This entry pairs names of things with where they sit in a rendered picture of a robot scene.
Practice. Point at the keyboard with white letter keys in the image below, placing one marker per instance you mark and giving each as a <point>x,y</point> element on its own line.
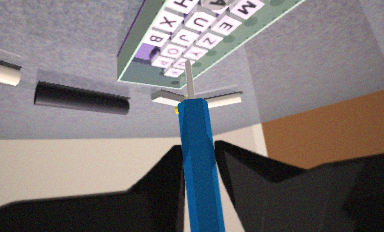
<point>165,33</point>

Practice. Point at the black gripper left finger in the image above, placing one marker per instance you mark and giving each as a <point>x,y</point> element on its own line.
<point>155,203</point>

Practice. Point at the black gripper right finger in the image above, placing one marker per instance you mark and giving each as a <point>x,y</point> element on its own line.
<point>272,196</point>

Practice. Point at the blue stylus with grey tip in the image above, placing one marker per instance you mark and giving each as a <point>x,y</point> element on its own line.
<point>201,175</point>

